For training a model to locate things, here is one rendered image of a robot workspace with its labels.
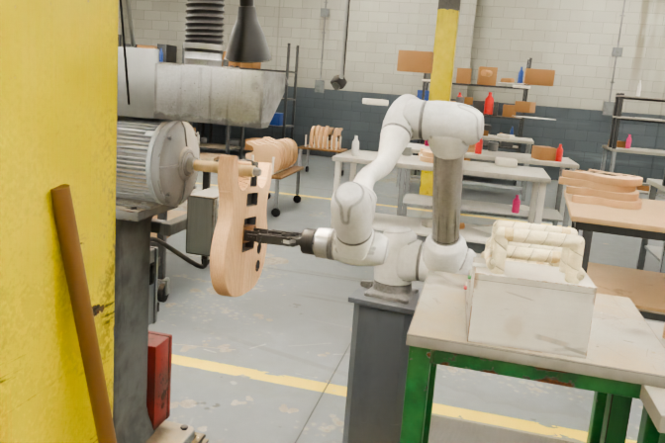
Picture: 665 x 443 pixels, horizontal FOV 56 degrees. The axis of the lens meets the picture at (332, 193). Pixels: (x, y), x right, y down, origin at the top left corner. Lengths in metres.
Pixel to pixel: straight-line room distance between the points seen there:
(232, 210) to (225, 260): 0.14
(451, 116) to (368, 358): 1.03
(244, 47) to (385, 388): 1.43
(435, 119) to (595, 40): 10.85
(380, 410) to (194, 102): 1.49
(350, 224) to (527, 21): 11.27
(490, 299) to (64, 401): 0.96
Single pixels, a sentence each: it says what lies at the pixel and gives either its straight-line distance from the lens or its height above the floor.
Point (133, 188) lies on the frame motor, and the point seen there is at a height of 1.18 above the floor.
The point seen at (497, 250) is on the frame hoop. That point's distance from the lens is 1.50.
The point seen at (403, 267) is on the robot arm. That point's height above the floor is 0.84.
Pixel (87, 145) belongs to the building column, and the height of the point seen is 1.41.
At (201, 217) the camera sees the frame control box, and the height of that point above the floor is 1.05.
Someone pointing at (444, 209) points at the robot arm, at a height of 1.10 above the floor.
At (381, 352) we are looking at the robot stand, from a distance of 2.49.
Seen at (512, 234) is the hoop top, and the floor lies 1.20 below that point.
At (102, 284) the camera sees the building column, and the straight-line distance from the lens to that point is 0.93.
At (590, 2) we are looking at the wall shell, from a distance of 12.88.
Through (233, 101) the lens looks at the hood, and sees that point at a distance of 1.61.
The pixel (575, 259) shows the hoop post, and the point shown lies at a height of 1.16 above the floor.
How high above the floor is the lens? 1.51
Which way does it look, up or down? 10 degrees down
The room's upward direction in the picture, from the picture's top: 4 degrees clockwise
